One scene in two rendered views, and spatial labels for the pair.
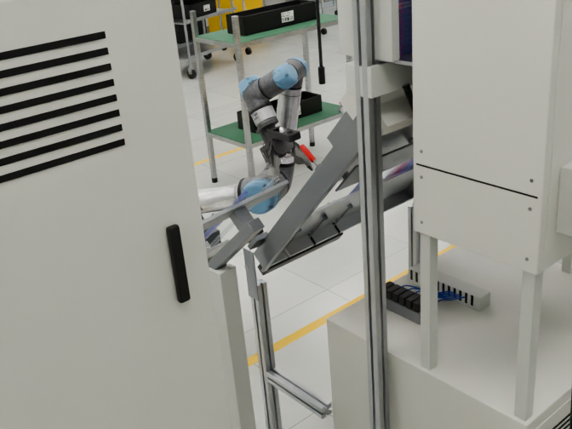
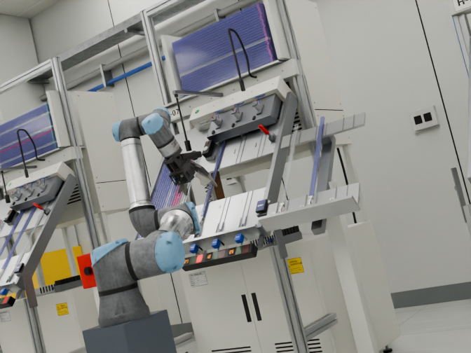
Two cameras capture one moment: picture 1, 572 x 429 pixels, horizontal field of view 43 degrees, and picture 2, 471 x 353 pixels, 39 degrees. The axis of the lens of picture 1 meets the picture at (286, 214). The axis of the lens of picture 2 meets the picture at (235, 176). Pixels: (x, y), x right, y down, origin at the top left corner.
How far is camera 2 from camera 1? 3.79 m
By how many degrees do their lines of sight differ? 108
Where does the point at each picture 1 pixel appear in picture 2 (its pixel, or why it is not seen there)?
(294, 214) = (279, 170)
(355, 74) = (297, 64)
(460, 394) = (357, 227)
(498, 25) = (317, 45)
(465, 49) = (313, 55)
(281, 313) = not seen: outside the picture
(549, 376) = not seen: hidden behind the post
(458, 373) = not seen: hidden behind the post
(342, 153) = (290, 115)
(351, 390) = (331, 286)
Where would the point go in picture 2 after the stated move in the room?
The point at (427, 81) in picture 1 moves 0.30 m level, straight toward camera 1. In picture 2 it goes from (308, 69) to (370, 55)
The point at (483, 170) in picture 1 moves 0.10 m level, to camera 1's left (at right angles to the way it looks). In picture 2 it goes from (330, 104) to (339, 99)
